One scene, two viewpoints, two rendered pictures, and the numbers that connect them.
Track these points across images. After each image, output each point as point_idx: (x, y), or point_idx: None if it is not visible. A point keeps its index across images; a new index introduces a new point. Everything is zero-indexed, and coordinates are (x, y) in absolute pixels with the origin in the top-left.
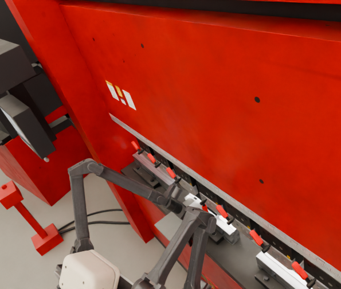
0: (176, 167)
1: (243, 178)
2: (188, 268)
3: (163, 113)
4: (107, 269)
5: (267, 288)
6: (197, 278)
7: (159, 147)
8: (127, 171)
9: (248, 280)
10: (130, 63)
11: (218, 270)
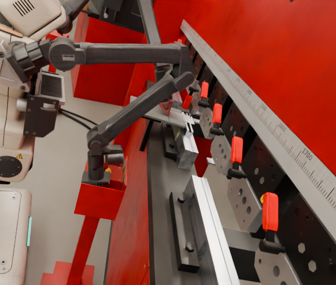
0: (197, 57)
1: (267, 13)
2: (122, 108)
3: None
4: (56, 4)
5: (172, 207)
6: (119, 124)
7: (200, 34)
8: (151, 83)
9: (161, 192)
10: None
11: (142, 180)
